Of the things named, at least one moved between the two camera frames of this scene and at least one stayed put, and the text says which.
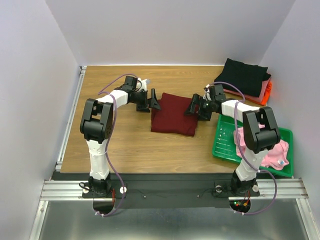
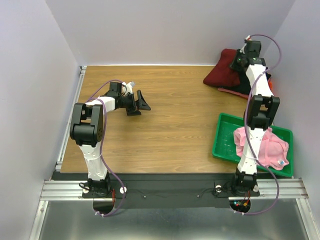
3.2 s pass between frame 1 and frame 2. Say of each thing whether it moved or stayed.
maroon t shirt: moved
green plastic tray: stayed
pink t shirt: stayed
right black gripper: moved
